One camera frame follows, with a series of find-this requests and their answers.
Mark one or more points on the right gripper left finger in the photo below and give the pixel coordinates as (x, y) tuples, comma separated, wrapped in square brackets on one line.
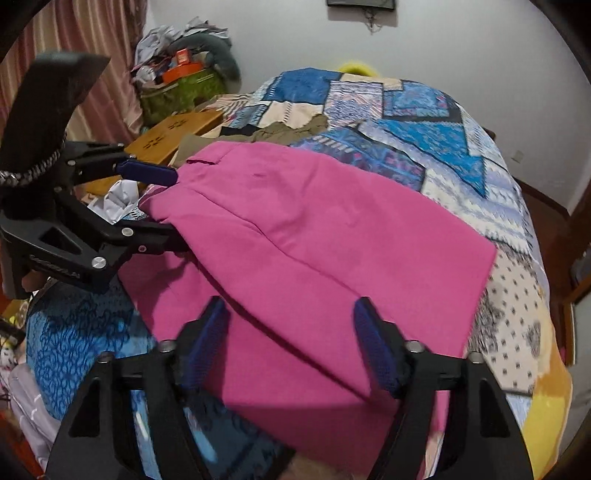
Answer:
[(97, 438)]

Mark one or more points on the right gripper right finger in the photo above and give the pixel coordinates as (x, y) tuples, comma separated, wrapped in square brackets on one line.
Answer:
[(453, 419)]

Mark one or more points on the yellow orange plush blanket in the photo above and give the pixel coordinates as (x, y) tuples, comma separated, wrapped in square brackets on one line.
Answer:
[(546, 421)]

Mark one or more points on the white wall socket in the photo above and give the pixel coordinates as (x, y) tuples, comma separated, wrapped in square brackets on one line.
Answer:
[(518, 156)]

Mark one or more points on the olive green pants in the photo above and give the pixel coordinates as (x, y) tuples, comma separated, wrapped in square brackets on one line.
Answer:
[(276, 133)]

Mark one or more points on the grey plush toy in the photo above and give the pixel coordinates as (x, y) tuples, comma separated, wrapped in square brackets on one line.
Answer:
[(217, 50)]

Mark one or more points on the black garment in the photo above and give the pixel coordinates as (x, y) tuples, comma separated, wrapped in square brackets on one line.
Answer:
[(247, 130)]

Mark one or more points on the crumpled white paper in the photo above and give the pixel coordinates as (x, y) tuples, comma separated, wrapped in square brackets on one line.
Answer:
[(120, 200)]

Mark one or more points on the blue patchwork quilt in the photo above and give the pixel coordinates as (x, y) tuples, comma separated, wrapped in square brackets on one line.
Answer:
[(405, 131)]

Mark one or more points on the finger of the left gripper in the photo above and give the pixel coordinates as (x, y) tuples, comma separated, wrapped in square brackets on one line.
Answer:
[(146, 237), (90, 161)]

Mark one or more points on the wall mounted black monitor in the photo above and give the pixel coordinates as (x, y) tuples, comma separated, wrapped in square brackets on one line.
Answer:
[(387, 5)]

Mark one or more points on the wooden bedside board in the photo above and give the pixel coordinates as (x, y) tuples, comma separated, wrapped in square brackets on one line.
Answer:
[(158, 144)]

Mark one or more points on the pink pants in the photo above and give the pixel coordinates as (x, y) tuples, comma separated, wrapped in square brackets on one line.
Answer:
[(290, 239)]

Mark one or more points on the yellow fuzzy pillow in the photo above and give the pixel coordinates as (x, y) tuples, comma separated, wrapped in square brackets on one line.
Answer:
[(358, 69)]

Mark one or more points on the green patterned storage bag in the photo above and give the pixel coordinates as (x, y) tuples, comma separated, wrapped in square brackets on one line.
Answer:
[(180, 96)]

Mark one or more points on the striped pink curtain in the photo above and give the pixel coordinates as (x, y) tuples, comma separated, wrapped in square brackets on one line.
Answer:
[(69, 69)]

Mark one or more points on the orange box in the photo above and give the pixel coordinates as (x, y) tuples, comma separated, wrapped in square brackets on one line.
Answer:
[(184, 66)]

